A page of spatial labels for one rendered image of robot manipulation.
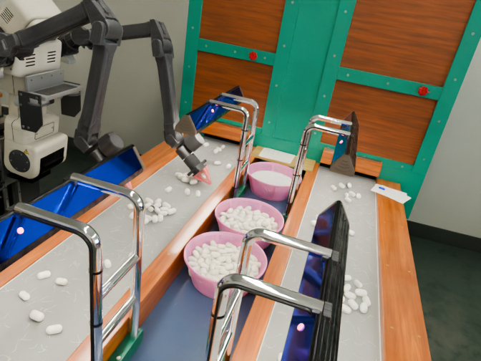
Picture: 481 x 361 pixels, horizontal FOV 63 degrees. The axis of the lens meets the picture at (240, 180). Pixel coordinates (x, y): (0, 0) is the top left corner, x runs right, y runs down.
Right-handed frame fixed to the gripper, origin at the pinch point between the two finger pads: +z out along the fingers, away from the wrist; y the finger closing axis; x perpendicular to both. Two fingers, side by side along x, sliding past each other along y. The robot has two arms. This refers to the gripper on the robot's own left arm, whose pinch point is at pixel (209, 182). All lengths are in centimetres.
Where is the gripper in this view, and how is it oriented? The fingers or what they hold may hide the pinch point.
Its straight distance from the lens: 170.5
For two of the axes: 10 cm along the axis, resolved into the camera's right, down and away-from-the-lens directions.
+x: -7.2, 5.3, 4.6
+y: 2.9, -3.7, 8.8
